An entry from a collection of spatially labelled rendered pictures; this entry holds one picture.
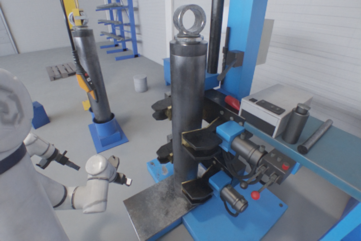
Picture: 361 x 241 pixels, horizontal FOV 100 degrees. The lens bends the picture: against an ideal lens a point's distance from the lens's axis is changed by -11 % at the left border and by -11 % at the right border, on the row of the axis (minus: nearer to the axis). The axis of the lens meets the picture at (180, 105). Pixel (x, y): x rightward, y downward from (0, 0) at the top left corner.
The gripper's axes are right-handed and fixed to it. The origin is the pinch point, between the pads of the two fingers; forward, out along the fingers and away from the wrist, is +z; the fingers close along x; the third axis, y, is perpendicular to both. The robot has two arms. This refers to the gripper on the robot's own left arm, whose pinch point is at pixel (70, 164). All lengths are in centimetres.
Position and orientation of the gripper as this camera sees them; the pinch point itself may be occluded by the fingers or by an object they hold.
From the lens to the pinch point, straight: 130.3
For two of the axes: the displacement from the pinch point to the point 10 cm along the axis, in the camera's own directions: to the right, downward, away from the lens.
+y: 3.7, -7.7, 5.2
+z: 2.8, 6.3, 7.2
